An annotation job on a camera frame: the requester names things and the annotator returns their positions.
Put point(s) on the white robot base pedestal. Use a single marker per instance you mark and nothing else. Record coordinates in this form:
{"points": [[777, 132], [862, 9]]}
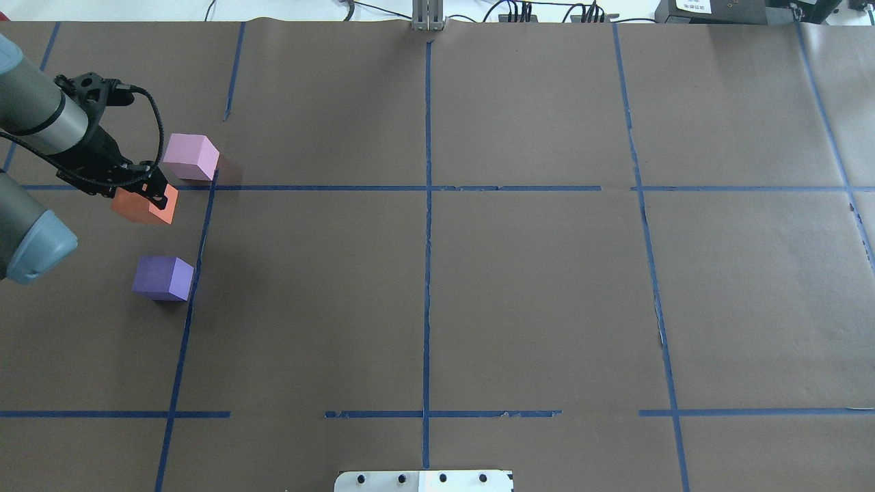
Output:
{"points": [[426, 480]]}

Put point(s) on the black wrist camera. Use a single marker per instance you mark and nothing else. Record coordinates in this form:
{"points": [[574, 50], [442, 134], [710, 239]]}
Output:
{"points": [[93, 93]]}

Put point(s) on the orange foam cube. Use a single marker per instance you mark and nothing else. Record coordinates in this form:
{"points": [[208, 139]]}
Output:
{"points": [[136, 208]]}

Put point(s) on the black power strip left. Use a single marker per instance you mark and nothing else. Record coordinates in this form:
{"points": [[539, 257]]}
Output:
{"points": [[518, 18]]}

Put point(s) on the grey aluminium frame post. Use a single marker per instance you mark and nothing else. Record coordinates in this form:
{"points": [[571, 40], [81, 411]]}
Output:
{"points": [[428, 15]]}

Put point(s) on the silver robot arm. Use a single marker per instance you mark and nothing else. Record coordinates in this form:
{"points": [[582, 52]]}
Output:
{"points": [[57, 121]]}

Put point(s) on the black power strip right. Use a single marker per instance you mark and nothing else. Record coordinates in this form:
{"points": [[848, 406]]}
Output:
{"points": [[588, 18]]}

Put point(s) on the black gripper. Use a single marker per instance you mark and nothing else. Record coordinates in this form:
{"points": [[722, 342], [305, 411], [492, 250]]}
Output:
{"points": [[94, 154]]}

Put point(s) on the brown paper table cover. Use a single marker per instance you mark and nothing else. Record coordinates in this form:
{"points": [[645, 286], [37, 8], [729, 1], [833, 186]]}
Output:
{"points": [[619, 258]]}

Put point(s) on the black equipment box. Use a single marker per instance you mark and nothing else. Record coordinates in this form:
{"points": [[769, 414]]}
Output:
{"points": [[743, 12]]}

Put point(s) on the black power strip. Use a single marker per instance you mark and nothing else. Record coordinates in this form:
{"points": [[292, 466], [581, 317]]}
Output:
{"points": [[518, 18], [588, 18]]}

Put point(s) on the purple foam cube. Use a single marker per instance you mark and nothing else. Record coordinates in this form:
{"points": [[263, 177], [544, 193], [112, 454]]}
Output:
{"points": [[163, 278]]}

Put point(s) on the pink foam cube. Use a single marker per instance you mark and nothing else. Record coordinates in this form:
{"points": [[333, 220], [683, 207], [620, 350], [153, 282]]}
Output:
{"points": [[191, 157]]}

